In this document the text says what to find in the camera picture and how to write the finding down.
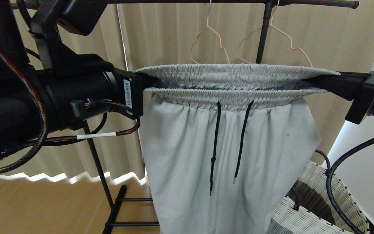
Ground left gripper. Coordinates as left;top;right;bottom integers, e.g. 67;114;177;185
36;68;144;131

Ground pink clothes hanger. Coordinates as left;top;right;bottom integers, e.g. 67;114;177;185
236;0;313;68
190;0;230;64

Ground pale grey shorts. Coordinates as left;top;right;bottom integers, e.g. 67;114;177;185
133;63;341;234

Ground white laundry basket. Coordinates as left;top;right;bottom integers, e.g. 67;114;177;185
267;149;369;234

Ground black clothes rack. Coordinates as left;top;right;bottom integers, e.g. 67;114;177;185
10;0;359;234

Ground black cable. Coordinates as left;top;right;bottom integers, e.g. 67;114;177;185
28;112;108;147
325;128;374;234

